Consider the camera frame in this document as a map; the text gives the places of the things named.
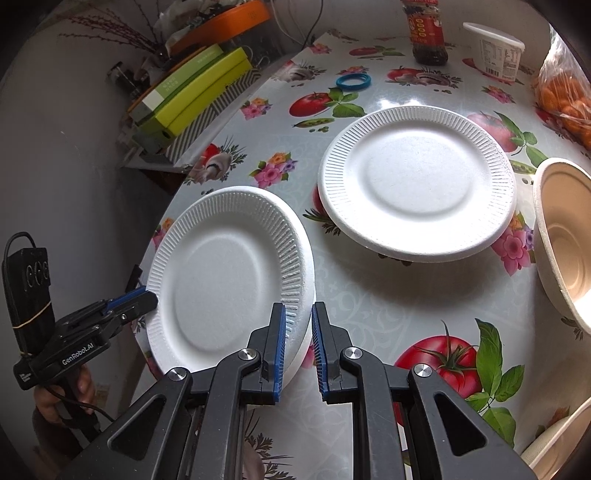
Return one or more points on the white plastic tub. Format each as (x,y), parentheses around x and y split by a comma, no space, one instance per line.
(496,53)

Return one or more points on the person's left hand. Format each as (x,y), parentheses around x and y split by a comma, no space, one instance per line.
(48,406)

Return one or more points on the dried purple branches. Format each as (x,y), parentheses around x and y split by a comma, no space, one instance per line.
(124,34)

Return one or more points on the dark sauce bottle red label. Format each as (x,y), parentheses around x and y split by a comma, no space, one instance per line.
(425,37)

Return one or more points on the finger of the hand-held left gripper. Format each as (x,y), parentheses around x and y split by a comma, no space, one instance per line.
(124,297)
(141,307)

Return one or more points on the beige paper bowl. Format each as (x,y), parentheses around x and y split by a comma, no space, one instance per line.
(570,244)
(556,445)

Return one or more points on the striped flat box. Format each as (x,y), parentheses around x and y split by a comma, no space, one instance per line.
(217,115)

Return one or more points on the white foam plate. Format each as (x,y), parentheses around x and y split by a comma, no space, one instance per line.
(217,281)
(411,184)

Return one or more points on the person's left forearm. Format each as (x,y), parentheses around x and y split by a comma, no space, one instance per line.
(51,443)

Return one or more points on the lime green flat box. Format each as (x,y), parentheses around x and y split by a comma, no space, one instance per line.
(203,90)

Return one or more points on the crumpled white paper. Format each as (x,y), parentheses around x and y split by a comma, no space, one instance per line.
(178,21)

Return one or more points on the printed vegetable tablecloth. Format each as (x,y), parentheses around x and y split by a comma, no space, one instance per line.
(406,300)

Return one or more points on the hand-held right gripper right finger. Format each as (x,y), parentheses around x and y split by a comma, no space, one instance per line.
(318,350)

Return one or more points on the plastic bag of oranges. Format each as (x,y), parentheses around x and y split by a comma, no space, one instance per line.
(565,92)

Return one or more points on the pale green flat box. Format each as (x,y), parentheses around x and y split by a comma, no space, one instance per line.
(184,76)

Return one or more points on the orange tray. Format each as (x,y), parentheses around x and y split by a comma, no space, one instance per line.
(221,25)

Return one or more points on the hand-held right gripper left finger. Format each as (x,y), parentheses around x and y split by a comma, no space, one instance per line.
(278,350)

